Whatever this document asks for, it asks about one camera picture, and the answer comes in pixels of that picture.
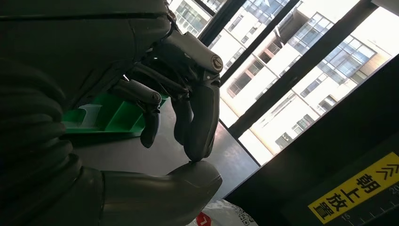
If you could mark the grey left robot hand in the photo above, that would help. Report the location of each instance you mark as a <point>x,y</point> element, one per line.
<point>93,46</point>

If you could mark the grey parcel bag red logo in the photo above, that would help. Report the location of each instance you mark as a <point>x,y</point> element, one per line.
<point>224,215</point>

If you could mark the green plastic crate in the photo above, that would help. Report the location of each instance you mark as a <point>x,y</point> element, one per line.
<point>121,117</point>

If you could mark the white roller blind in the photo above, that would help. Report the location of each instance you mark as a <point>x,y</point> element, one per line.
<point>388,5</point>

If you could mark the dark window frame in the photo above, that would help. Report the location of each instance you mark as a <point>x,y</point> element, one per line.
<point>280,84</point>

